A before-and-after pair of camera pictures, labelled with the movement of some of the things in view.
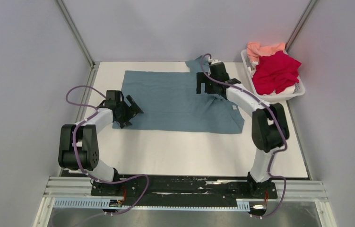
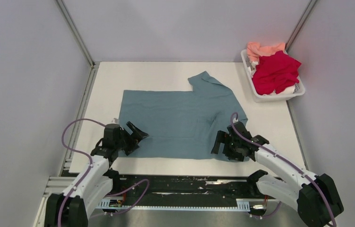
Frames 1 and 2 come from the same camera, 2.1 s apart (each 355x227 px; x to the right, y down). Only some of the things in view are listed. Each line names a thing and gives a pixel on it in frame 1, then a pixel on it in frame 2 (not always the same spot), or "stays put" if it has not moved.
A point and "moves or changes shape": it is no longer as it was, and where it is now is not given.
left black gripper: (134, 109) to (136, 137)
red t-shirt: (275, 73) stays put
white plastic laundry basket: (299, 89) stays put
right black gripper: (201, 78) to (221, 137)
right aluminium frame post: (300, 25) stays put
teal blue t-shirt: (170, 103) moves or changes shape
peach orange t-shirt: (254, 50) stays put
